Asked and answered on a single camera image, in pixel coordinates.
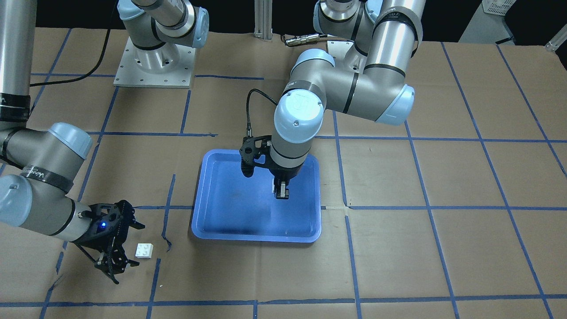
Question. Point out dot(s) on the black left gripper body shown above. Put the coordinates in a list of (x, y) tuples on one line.
[(280, 173)]

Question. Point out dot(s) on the white basket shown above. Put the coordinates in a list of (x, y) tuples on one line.
[(497, 7)]

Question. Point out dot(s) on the white square building block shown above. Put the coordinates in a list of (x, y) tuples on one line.
[(144, 250)]

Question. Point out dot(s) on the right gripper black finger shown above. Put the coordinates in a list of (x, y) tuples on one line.
[(105, 265), (122, 261)]

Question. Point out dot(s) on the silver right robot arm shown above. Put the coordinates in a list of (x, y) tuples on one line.
[(164, 36)]

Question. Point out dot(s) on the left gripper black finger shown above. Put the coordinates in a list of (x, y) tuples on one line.
[(276, 189), (283, 189)]

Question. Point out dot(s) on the aluminium frame post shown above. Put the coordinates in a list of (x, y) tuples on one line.
[(263, 20)]

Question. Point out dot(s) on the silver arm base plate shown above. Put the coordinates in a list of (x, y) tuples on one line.
[(170, 66)]

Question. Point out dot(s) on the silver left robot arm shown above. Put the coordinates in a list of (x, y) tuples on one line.
[(367, 82)]

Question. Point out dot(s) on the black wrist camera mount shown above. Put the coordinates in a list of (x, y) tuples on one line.
[(252, 149)]

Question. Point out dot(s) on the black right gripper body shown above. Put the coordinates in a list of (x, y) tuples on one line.
[(90, 242)]

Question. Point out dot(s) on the silver cable connector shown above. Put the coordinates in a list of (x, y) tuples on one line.
[(296, 41)]

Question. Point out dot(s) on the blue plastic tray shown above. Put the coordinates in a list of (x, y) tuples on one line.
[(229, 206)]

